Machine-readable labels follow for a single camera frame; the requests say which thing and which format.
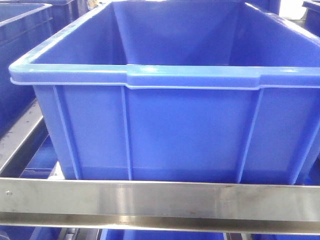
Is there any large blue crate centre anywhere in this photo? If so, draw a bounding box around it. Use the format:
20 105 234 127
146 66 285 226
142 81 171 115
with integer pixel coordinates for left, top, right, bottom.
18 0 320 185

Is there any blue crate left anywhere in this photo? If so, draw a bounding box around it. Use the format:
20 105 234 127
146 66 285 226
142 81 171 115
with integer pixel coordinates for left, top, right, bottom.
0 0 81 135

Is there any stainless steel shelf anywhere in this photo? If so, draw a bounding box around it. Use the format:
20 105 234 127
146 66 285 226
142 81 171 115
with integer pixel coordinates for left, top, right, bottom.
0 101 320 235

